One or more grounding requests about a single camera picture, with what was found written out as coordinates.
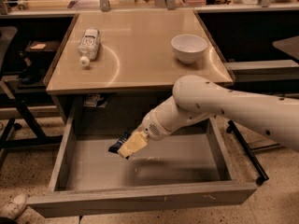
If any white label under tabletop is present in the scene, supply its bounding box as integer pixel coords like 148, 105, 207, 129
84, 94, 100, 107

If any white ceramic bowl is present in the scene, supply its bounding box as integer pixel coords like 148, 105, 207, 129
171, 35, 207, 64

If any open grey top drawer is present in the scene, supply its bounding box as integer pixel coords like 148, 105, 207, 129
29, 110, 257, 217

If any black chair frame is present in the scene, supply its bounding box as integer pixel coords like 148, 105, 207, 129
0, 26, 63, 161

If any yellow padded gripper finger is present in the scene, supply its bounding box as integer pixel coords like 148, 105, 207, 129
118, 130, 148, 158

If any grey drawer cabinet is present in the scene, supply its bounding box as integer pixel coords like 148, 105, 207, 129
45, 9, 234, 119

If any white shoe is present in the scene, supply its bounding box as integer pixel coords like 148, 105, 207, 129
0, 194, 28, 219

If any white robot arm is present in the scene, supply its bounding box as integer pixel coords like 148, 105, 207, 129
118, 75, 299, 158

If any black bar on floor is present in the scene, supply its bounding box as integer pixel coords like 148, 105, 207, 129
226, 120, 269, 186

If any dark blue snack bar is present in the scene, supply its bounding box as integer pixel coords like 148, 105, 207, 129
108, 132, 131, 154

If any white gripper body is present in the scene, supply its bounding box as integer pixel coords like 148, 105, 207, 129
138, 109, 170, 141

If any clear plastic water bottle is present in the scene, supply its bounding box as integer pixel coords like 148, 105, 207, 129
78, 28, 101, 67

